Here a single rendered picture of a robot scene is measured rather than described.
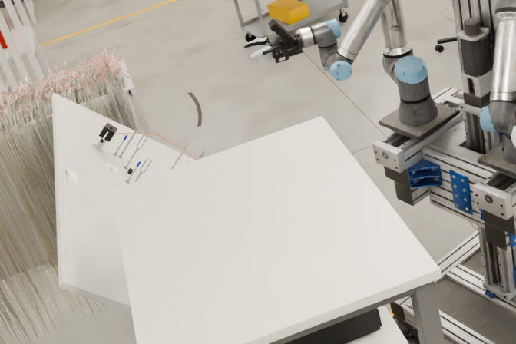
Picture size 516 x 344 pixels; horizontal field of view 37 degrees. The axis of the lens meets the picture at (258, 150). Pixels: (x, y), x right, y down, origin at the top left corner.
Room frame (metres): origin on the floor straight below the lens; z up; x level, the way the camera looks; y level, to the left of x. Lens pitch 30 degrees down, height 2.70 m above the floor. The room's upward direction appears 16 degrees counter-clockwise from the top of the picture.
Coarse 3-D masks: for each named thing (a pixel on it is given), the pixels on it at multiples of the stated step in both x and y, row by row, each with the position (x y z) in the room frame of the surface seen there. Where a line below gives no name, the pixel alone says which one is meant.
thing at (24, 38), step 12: (12, 12) 4.79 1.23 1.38; (24, 12) 5.33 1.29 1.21; (24, 24) 5.33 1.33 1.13; (12, 36) 5.18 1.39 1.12; (24, 36) 4.79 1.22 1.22; (24, 48) 4.85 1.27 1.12; (36, 48) 5.33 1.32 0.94; (36, 60) 4.80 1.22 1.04; (36, 72) 4.78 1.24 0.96; (12, 96) 5.28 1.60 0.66; (48, 96) 4.79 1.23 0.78
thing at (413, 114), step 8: (400, 104) 2.57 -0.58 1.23; (408, 104) 2.52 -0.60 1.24; (416, 104) 2.51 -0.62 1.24; (424, 104) 2.51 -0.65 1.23; (432, 104) 2.52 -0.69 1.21; (400, 112) 2.56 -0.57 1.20; (408, 112) 2.52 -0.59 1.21; (416, 112) 2.51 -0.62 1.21; (424, 112) 2.50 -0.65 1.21; (432, 112) 2.51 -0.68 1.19; (400, 120) 2.55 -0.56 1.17; (408, 120) 2.51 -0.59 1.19; (416, 120) 2.50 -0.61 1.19; (424, 120) 2.49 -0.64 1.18; (432, 120) 2.50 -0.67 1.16
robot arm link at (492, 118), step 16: (512, 0) 2.06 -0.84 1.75; (496, 16) 2.09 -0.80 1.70; (512, 16) 2.05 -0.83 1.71; (512, 32) 2.02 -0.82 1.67; (496, 48) 2.03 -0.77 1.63; (512, 48) 1.99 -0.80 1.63; (496, 64) 1.99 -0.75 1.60; (512, 64) 1.97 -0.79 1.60; (496, 80) 1.96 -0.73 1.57; (512, 80) 1.94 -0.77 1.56; (496, 96) 1.93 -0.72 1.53; (496, 112) 1.90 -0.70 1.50; (512, 112) 1.88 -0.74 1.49; (496, 128) 1.89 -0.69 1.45
